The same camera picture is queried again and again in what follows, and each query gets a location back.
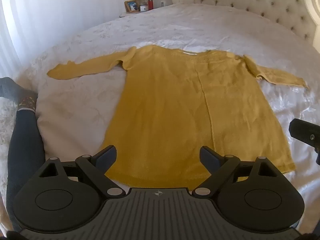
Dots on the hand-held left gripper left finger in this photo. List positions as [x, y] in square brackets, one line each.
[107, 155]

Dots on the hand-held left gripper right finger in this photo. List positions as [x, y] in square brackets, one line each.
[208, 156]

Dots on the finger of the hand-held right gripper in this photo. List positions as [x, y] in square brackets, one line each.
[303, 132]

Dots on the yellow knit sweater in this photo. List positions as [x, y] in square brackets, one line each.
[175, 110]

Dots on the person's leg in dark leggings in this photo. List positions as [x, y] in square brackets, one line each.
[25, 140]

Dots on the dark patterned sock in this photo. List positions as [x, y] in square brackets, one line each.
[12, 90]

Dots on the white patterned bedspread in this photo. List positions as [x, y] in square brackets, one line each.
[175, 25]

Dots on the beige tufted headboard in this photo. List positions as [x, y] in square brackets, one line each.
[262, 2]

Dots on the small white jar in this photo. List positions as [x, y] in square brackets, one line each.
[143, 8]

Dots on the white curtain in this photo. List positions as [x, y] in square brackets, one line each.
[37, 17]

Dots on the red bottle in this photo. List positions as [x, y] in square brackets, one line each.
[150, 4]

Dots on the wooden picture frame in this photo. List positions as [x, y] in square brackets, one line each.
[131, 6]

